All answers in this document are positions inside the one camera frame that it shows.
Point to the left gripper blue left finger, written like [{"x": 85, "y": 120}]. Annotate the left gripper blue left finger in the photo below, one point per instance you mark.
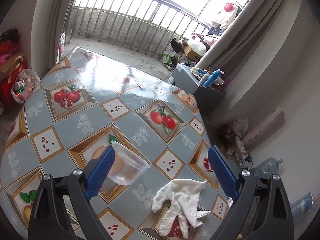
[{"x": 96, "y": 172}]

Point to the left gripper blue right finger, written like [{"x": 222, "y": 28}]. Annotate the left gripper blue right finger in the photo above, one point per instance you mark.
[{"x": 225, "y": 176}]

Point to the clear plastic cup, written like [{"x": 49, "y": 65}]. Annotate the clear plastic cup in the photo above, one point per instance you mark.
[{"x": 127, "y": 166}]

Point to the white cloth glove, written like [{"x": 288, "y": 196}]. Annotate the white cloth glove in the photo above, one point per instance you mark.
[{"x": 183, "y": 195}]

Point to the floor trash pile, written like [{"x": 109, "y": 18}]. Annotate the floor trash pile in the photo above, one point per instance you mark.
[{"x": 233, "y": 133}]

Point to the empty water jug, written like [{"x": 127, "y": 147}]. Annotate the empty water jug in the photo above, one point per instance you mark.
[{"x": 267, "y": 168}]

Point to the fruit pattern tablecloth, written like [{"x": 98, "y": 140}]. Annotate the fruit pattern tablecloth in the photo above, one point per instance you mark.
[{"x": 84, "y": 104}]

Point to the pink rolled mat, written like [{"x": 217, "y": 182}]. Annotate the pink rolled mat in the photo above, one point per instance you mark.
[{"x": 265, "y": 125}]

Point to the blue bottle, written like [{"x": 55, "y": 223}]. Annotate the blue bottle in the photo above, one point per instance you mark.
[{"x": 217, "y": 73}]

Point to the grey cabinet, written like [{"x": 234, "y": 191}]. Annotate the grey cabinet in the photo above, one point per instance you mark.
[{"x": 195, "y": 87}]

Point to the red gift bag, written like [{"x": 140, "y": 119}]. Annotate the red gift bag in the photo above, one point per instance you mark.
[{"x": 8, "y": 81}]

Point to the clear bag with snacks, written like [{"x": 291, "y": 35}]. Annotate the clear bag with snacks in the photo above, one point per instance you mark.
[{"x": 25, "y": 83}]

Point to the beige curtain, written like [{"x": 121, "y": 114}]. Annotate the beige curtain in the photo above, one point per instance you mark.
[{"x": 236, "y": 45}]

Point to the cardboard box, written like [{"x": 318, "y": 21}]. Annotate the cardboard box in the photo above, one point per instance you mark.
[{"x": 191, "y": 54}]

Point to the balcony railing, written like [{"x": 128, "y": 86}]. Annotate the balcony railing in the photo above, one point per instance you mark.
[{"x": 147, "y": 26}]

